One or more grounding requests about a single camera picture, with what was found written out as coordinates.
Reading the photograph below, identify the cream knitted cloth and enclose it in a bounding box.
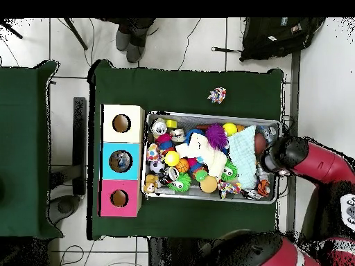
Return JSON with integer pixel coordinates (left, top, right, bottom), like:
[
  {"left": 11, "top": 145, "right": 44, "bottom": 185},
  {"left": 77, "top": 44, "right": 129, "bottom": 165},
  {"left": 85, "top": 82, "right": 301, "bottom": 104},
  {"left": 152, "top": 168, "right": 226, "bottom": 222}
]
[{"left": 175, "top": 132, "right": 228, "bottom": 179}]

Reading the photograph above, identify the purple spiky ball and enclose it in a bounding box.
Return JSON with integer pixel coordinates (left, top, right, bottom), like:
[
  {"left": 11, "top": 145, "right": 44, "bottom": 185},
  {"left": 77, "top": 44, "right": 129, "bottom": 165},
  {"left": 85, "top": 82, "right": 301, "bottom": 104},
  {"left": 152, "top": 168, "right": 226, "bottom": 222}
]
[{"left": 205, "top": 123, "right": 230, "bottom": 151}]

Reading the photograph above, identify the colourful patchwork cloth scrap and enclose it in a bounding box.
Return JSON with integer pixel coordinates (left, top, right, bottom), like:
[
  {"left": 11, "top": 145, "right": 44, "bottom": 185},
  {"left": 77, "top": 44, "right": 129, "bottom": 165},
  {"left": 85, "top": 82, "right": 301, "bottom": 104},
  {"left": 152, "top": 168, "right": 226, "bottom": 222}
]
[{"left": 207, "top": 87, "right": 227, "bottom": 105}]

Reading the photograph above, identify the mint green knitted cloth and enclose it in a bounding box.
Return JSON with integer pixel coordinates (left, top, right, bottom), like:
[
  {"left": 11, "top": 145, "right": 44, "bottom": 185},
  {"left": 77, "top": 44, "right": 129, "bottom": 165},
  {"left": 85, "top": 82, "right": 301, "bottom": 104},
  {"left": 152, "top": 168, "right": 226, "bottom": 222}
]
[{"left": 227, "top": 125, "right": 259, "bottom": 191}]

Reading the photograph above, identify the colourful polka dot cloth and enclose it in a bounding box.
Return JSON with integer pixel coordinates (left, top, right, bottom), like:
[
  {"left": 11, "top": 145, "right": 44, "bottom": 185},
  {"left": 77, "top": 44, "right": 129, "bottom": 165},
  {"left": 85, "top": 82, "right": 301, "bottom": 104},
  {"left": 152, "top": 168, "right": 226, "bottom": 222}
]
[{"left": 218, "top": 179, "right": 243, "bottom": 200}]

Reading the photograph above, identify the crinkled clear plastic wrapper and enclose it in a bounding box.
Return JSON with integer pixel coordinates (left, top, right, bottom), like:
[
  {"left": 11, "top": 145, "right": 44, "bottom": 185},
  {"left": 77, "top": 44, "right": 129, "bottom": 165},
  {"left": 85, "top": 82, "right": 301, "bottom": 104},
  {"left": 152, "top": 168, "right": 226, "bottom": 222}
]
[{"left": 260, "top": 125, "right": 278, "bottom": 144}]

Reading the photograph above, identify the wooden box with three holes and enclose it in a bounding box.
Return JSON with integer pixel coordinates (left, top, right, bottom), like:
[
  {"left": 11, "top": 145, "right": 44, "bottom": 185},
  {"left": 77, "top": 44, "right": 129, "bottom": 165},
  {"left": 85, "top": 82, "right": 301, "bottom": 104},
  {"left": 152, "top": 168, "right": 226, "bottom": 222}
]
[{"left": 99, "top": 104, "right": 146, "bottom": 218}]

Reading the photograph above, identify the clear mesh bin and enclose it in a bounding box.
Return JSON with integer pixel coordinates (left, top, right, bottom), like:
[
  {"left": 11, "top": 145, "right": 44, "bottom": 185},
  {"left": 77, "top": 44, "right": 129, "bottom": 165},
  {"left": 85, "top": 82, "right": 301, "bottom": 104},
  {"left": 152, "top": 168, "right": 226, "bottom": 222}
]
[{"left": 141, "top": 110, "right": 282, "bottom": 206}]

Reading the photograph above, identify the small orange basketball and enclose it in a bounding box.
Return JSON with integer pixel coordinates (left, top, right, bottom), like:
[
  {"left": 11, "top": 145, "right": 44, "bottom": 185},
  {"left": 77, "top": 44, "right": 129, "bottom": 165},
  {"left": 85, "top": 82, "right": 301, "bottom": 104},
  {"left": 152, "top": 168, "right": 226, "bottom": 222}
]
[{"left": 175, "top": 158, "right": 191, "bottom": 174}]

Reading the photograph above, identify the dark green table cloth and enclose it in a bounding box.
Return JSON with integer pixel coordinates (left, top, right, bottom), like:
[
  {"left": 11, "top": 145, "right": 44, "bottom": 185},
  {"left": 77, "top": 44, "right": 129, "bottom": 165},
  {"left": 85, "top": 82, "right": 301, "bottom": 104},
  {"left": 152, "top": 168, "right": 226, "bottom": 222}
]
[
  {"left": 88, "top": 59, "right": 285, "bottom": 242},
  {"left": 0, "top": 60, "right": 61, "bottom": 240}
]

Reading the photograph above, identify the small brown football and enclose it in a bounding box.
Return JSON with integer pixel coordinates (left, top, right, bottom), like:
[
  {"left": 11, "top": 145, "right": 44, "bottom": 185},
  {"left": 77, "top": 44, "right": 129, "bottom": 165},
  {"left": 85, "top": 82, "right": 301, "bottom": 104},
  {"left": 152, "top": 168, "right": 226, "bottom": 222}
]
[{"left": 253, "top": 132, "right": 268, "bottom": 156}]

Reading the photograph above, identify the black backpack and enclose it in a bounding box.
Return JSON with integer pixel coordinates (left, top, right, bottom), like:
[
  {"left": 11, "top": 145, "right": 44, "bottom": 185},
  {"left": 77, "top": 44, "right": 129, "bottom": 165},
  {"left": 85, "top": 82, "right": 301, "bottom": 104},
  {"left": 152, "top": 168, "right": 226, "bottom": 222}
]
[{"left": 239, "top": 17, "right": 327, "bottom": 62}]

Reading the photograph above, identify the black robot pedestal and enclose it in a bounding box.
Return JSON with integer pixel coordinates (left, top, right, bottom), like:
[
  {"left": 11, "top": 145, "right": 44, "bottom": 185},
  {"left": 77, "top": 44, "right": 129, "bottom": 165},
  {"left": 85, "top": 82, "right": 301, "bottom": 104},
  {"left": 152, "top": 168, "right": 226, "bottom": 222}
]
[{"left": 145, "top": 237, "right": 214, "bottom": 266}]

